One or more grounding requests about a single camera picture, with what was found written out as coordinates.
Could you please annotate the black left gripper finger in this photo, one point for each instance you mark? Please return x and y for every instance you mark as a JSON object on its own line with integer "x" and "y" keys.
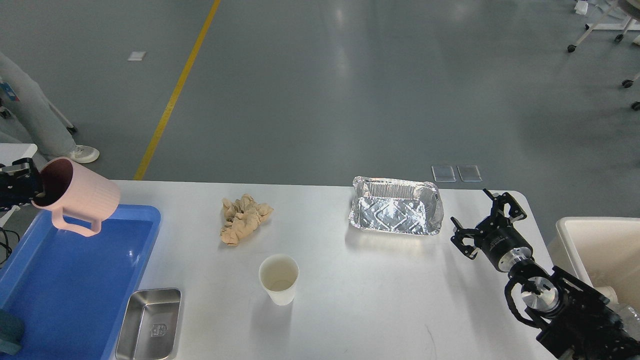
{"x": 20, "y": 183}

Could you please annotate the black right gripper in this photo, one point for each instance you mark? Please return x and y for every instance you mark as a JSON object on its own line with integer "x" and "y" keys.
{"x": 495, "y": 236}

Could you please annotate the pink mug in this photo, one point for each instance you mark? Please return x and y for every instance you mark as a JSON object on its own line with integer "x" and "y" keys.
{"x": 78, "y": 198}

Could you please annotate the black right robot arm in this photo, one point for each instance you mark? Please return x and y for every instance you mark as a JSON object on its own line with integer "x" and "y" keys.
{"x": 574, "y": 320}

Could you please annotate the white side table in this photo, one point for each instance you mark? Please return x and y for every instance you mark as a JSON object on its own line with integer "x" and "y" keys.
{"x": 10, "y": 152}

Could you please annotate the right clear floor plate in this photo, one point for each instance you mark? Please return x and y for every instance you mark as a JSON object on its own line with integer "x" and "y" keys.
{"x": 469, "y": 173}

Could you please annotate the clear floor plate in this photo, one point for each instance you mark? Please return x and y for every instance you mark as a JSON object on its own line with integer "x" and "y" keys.
{"x": 444, "y": 174}
{"x": 469, "y": 173}

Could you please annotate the person in black top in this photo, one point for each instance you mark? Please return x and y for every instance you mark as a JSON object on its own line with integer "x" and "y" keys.
{"x": 34, "y": 114}

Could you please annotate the left clear floor plate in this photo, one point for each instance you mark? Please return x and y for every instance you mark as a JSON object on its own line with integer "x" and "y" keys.
{"x": 444, "y": 174}

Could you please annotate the aluminium foil container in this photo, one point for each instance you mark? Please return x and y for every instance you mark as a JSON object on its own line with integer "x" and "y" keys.
{"x": 396, "y": 206}

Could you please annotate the beige plastic bin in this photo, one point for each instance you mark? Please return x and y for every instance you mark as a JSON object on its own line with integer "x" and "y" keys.
{"x": 603, "y": 252}

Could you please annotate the blue plastic tray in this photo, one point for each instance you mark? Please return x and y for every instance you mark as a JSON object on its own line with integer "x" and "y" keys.
{"x": 71, "y": 291}

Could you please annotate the teal sponge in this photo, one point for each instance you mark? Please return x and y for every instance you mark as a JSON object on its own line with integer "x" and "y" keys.
{"x": 12, "y": 330}

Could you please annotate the small stainless steel tray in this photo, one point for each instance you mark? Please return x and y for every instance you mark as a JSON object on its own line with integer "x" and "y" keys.
{"x": 150, "y": 325}

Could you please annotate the white paper cup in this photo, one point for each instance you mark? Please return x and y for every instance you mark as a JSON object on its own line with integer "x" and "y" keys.
{"x": 278, "y": 275}

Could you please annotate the white wheeled furniture frame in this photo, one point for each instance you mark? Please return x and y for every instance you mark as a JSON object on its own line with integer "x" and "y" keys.
{"x": 631, "y": 11}

